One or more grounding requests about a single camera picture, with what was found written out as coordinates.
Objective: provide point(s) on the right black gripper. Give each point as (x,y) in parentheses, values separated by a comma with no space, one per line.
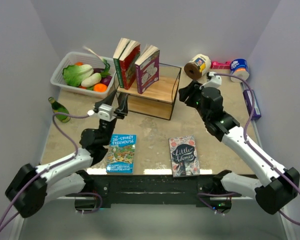
(191,91)

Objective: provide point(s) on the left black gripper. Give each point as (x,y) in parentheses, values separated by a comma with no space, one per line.
(122,111)

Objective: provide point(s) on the black wire wooden shelf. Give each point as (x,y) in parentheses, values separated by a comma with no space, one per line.
(159,99)

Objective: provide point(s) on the red treehouse book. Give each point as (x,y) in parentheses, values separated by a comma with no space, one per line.
(127,61)

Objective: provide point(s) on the purple book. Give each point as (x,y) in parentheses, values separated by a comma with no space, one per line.
(147,68)

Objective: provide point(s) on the blue 26-storey treehouse book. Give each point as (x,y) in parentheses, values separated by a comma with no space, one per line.
(121,154)

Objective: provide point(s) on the green 104-storey treehouse book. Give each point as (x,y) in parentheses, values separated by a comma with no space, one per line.
(116,56)

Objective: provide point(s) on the little women book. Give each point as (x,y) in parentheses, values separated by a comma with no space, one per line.
(184,157)

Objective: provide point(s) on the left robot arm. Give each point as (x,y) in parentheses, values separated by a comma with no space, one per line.
(34,186)

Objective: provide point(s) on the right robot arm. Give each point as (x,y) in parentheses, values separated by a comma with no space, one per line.
(272,187)

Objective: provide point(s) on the toy orange carrot slice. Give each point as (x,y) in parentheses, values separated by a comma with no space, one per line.
(100,87)

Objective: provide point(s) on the toy purple onion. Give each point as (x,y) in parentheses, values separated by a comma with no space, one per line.
(106,80)

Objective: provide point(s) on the brown core paper roll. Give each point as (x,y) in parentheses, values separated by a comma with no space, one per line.
(197,66)

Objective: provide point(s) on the toy green leek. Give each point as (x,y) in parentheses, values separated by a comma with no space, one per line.
(107,66)

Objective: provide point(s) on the toy white radish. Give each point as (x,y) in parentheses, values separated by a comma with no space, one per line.
(91,80)

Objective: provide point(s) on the pink plastic object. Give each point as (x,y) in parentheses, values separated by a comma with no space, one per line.
(221,65)

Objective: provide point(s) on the toy green cabbage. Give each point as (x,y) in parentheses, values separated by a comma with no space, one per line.
(74,75)

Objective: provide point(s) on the blue wrapped toilet roll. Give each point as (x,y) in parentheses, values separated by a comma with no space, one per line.
(239,68)

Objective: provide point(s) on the green glass bottle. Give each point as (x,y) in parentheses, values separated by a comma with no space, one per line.
(59,108)

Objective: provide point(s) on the purple box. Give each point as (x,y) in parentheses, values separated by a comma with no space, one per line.
(251,104)

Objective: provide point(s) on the white plastic basket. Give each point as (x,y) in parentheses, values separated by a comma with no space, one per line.
(86,58)

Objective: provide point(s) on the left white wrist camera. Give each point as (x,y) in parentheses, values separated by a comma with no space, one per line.
(103,112)

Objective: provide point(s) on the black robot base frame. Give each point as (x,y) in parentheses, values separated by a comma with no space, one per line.
(104,191)

